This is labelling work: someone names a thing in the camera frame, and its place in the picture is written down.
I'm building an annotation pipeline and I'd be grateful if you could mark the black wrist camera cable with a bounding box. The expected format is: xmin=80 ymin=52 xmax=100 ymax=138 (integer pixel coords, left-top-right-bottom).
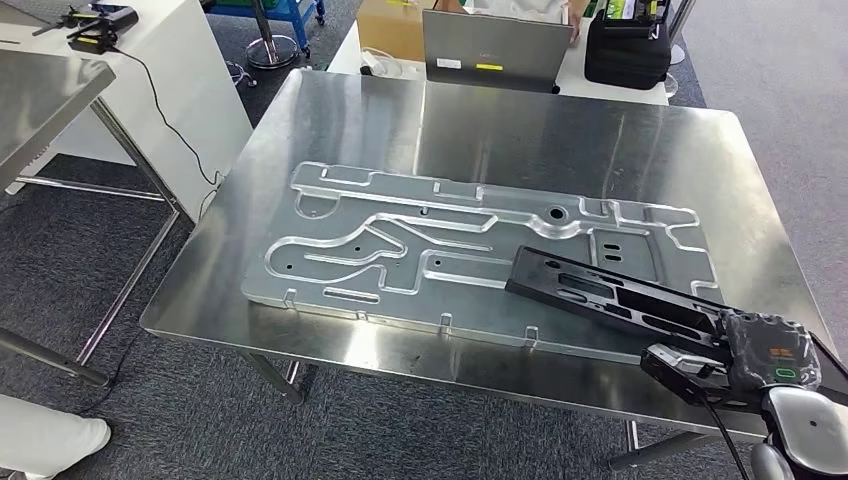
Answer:
xmin=695 ymin=394 xmax=753 ymax=480

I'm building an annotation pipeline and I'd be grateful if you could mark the white table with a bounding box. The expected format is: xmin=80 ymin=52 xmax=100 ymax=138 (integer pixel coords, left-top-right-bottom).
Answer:
xmin=326 ymin=19 xmax=670 ymax=107

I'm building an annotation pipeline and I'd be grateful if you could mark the grey metal fixture plate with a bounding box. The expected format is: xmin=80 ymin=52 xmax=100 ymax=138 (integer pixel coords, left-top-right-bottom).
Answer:
xmin=240 ymin=160 xmax=723 ymax=366

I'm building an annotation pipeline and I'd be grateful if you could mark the chrome stanchion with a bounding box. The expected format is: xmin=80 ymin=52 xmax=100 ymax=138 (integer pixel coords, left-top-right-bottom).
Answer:
xmin=243 ymin=0 xmax=301 ymax=71
xmin=662 ymin=0 xmax=698 ymax=101

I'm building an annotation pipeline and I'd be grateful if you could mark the black plastic frame part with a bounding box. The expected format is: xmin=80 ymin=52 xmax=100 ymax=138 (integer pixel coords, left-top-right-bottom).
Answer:
xmin=504 ymin=245 xmax=848 ymax=407

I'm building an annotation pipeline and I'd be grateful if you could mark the steel side table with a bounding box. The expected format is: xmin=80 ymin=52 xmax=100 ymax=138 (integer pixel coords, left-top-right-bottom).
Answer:
xmin=0 ymin=49 xmax=181 ymax=389

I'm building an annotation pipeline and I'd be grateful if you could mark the grey laptop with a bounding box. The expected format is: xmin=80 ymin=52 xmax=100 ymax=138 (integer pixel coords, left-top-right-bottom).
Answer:
xmin=421 ymin=9 xmax=575 ymax=95

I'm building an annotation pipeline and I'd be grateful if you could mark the person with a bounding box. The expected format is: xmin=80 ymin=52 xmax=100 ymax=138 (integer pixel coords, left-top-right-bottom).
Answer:
xmin=566 ymin=0 xmax=591 ymax=44
xmin=0 ymin=394 xmax=113 ymax=480

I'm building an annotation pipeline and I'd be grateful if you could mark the white plastic bag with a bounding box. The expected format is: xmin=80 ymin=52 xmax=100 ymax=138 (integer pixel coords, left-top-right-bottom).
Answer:
xmin=463 ymin=0 xmax=572 ymax=26

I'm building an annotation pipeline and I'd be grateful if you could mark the stainless steel workbench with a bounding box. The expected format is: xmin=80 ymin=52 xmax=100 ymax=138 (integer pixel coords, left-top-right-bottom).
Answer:
xmin=140 ymin=68 xmax=848 ymax=473

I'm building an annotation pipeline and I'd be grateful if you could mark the cardboard box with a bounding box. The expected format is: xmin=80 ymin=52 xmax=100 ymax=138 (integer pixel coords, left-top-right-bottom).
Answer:
xmin=356 ymin=0 xmax=465 ymax=63

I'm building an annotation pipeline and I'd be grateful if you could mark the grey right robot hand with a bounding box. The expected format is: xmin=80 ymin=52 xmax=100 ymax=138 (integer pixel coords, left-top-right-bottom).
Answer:
xmin=717 ymin=309 xmax=823 ymax=393

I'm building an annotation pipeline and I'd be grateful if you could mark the black bag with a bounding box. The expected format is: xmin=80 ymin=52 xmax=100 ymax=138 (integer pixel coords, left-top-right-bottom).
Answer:
xmin=584 ymin=7 xmax=672 ymax=91

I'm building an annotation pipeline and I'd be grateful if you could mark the black power cable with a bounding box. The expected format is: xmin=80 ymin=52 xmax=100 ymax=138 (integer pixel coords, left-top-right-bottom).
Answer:
xmin=109 ymin=44 xmax=225 ymax=200

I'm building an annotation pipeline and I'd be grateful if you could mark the green yellow box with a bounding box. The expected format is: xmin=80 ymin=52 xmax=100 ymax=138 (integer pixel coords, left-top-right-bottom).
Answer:
xmin=599 ymin=0 xmax=672 ymax=29

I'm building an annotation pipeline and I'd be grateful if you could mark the black device on cabinet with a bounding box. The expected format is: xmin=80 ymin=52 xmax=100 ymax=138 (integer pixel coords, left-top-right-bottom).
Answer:
xmin=31 ymin=3 xmax=140 ymax=56

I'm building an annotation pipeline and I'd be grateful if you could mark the white power adapter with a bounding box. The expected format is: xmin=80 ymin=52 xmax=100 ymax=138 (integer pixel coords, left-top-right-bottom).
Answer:
xmin=359 ymin=47 xmax=402 ymax=78

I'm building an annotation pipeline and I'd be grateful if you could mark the white cabinet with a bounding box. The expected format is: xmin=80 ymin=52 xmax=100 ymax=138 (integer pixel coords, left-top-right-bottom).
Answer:
xmin=0 ymin=0 xmax=254 ymax=223

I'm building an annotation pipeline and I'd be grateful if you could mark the blue cart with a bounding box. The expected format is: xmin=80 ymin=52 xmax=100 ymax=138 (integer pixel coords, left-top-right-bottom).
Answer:
xmin=200 ymin=0 xmax=328 ymax=60

